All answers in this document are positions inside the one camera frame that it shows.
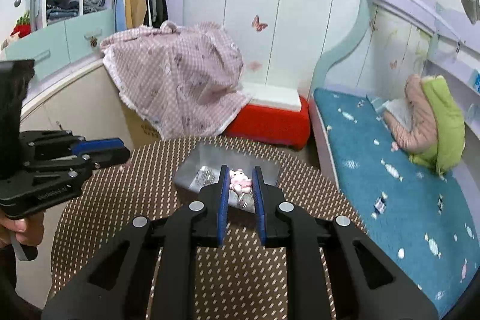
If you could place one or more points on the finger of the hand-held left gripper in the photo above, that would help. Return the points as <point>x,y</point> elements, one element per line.
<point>56,187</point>
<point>97,146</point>

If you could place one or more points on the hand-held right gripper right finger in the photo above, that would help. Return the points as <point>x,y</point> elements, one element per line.
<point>258,200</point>

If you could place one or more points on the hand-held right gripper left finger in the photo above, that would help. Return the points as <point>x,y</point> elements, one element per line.
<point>224,200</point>

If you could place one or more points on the pink bear charm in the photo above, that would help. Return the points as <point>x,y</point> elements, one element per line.
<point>240,181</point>

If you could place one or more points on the silver metal tin box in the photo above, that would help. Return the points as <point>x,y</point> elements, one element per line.
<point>195,170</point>

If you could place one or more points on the person's left forearm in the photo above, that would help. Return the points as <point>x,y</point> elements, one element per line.
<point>15,278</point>

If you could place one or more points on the person's left hand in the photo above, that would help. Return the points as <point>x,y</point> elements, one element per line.
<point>32,230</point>

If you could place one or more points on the cardboard box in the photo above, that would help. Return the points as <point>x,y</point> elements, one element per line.
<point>138,128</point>

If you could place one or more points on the brown polka-dot tablecloth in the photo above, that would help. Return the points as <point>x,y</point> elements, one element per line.
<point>112,200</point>

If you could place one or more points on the red box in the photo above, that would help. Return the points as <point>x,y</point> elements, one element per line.
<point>270,125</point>

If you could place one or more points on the red green plush toy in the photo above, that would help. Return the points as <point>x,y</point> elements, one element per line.
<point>20,25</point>

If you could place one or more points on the pink checked printed cloth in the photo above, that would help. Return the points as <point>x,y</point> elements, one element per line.
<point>176,80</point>

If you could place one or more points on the white box lid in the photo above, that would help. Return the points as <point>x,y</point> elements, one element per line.
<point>273,93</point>

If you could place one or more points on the teal drawer round knob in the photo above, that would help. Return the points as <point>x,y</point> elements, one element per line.
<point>90,31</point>

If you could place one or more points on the blue folded jeans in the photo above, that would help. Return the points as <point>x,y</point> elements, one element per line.
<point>62,10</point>

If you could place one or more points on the blue printed mattress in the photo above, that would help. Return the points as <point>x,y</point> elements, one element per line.
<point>375,173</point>

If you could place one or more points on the faint pink butterfly sticker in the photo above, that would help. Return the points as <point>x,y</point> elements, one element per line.
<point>255,65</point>

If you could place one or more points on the white cloth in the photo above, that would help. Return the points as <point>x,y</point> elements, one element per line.
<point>397,112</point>

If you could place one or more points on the pink padded jacket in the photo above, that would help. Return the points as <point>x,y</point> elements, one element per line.
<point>416,125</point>

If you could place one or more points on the green padded jacket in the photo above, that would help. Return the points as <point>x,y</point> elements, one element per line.
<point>444,125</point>

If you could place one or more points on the blue clip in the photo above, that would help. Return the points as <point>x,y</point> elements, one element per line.
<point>477,81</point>

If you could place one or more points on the hanging pink grey cloth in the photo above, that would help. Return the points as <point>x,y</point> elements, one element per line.
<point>472,9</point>

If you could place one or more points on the pink butterfly wall sticker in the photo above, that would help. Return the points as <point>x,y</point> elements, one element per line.
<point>259,23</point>

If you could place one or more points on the small butterfly wall sticker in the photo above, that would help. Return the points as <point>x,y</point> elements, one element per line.
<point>393,64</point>

